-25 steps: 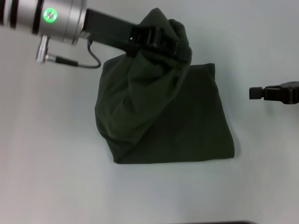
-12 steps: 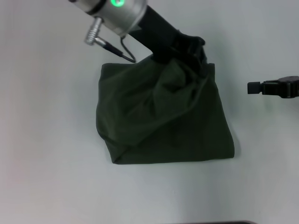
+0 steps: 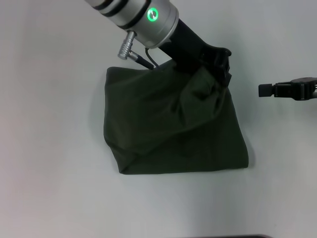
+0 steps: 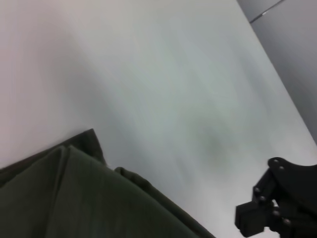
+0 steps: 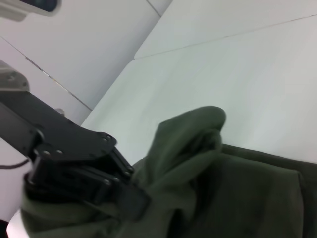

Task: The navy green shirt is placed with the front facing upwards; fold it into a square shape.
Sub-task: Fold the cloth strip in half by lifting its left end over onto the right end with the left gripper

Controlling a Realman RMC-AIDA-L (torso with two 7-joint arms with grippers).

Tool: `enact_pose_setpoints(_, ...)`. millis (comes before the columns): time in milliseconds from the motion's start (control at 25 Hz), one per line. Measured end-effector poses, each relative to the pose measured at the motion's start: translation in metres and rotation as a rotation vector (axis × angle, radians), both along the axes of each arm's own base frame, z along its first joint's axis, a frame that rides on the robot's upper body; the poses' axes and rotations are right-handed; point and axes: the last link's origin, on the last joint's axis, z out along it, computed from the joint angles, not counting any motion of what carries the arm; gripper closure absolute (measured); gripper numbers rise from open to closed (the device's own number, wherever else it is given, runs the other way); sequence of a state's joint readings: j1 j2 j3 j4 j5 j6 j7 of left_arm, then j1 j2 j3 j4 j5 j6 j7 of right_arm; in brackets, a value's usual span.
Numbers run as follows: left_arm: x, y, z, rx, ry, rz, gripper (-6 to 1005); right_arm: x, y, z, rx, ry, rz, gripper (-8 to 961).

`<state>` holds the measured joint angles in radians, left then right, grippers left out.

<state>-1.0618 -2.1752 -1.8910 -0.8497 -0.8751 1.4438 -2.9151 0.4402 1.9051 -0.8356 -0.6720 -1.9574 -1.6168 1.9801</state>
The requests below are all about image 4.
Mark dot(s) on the dark green FREE T-shirt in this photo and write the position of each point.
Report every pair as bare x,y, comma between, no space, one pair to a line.
74,198

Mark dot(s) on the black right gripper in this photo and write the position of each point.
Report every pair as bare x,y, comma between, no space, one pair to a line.
302,188

